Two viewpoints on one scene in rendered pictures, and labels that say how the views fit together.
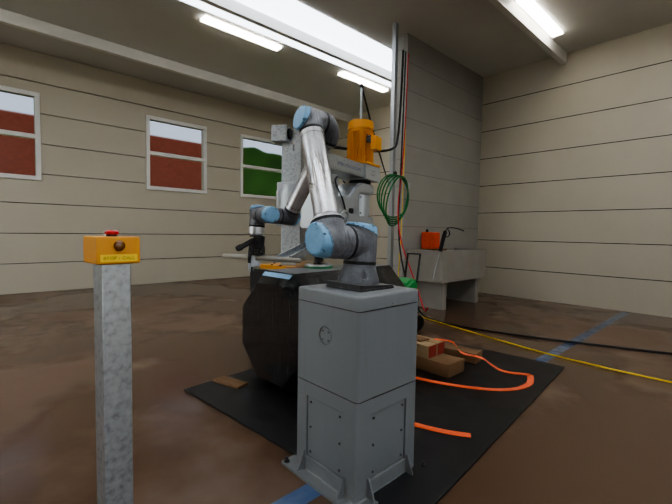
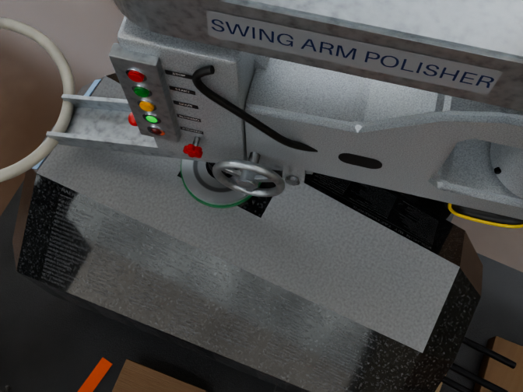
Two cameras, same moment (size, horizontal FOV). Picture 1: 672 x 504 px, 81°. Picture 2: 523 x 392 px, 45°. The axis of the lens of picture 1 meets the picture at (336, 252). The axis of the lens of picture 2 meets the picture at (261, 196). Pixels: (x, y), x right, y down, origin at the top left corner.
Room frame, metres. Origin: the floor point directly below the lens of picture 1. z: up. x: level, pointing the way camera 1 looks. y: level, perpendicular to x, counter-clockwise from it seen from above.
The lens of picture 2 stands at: (2.94, -0.53, 2.38)
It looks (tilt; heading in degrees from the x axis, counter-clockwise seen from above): 69 degrees down; 74
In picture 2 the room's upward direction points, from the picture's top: 1 degrees counter-clockwise
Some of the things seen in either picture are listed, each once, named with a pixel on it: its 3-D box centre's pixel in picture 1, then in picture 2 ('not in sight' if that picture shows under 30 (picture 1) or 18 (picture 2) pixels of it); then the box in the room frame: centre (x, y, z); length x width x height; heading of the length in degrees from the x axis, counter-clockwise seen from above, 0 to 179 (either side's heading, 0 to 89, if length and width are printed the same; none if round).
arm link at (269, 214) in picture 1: (268, 215); not in sight; (2.16, 0.37, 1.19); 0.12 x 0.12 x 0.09; 38
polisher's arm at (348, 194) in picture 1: (346, 208); (405, 122); (3.35, -0.08, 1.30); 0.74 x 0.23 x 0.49; 149
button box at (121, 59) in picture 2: not in sight; (149, 98); (2.91, 0.07, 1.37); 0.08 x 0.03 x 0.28; 149
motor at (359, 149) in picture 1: (361, 144); not in sight; (3.58, -0.22, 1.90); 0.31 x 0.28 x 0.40; 59
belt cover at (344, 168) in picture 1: (342, 171); (423, 8); (3.33, -0.05, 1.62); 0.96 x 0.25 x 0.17; 149
